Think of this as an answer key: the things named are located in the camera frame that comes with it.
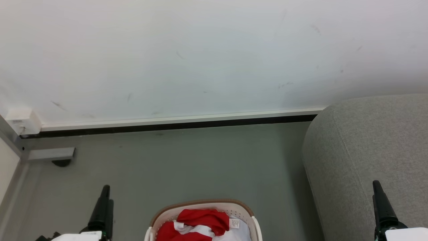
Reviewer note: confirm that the grey metal frame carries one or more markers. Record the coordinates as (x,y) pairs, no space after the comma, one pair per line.
(50,154)

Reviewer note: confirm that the red basketball jersey white stripes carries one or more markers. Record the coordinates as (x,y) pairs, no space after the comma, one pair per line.
(204,219)

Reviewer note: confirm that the white partition panel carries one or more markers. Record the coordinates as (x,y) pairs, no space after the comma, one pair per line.
(6,167)

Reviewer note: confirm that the white and black wall baseboard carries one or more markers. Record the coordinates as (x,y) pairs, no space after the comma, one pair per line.
(167,123)

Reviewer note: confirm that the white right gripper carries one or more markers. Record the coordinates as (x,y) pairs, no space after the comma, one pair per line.
(408,234)

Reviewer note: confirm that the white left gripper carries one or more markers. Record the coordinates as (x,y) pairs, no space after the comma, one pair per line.
(80,236)

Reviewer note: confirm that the white cloth garment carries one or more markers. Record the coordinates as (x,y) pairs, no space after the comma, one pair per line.
(239,232)

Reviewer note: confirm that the black caster wheel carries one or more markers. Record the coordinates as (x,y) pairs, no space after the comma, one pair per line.
(61,163)

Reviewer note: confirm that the white laundry basket brown rim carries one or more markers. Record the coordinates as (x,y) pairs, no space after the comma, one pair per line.
(242,211)

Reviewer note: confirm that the white wall socket box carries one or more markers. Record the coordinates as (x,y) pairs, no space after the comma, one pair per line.
(21,121)

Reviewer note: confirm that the grey fabric sofa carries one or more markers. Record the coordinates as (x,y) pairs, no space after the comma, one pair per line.
(367,150)

